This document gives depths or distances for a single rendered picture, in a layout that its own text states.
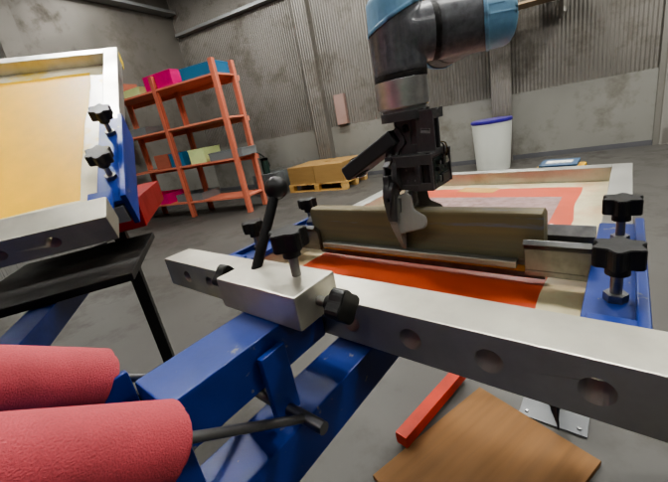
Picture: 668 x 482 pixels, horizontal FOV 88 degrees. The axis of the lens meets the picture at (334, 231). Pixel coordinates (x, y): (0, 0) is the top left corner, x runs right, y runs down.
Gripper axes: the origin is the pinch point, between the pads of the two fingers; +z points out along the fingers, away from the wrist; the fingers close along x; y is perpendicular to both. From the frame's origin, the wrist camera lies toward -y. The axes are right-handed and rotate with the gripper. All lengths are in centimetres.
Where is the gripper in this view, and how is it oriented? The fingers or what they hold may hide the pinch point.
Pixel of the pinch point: (407, 235)
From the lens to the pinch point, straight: 60.0
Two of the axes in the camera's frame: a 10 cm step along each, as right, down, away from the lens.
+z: 1.8, 9.4, 3.0
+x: 6.1, -3.5, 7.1
